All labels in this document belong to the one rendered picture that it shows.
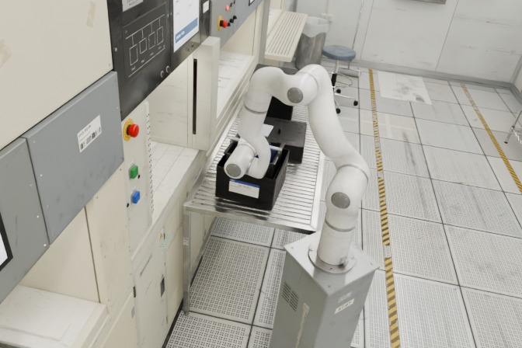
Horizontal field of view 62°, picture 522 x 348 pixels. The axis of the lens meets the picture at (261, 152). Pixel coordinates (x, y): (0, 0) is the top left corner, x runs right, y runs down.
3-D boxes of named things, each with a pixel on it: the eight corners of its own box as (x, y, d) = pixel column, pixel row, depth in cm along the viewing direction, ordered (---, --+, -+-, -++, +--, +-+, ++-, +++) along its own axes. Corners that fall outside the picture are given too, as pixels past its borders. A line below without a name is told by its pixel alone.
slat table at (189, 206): (293, 340, 225) (316, 231, 185) (182, 315, 231) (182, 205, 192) (313, 194, 335) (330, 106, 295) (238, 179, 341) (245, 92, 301)
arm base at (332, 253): (364, 262, 172) (375, 227, 162) (329, 281, 162) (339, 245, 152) (332, 234, 185) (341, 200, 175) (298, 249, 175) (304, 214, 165)
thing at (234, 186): (214, 196, 199) (215, 165, 190) (233, 165, 222) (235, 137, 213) (271, 211, 193) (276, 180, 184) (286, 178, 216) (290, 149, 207)
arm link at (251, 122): (288, 111, 159) (266, 172, 176) (248, 95, 160) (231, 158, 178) (282, 122, 152) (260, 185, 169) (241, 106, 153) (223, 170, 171)
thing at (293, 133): (301, 164, 229) (305, 143, 222) (247, 154, 232) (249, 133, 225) (305, 137, 254) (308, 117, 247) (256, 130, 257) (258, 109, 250)
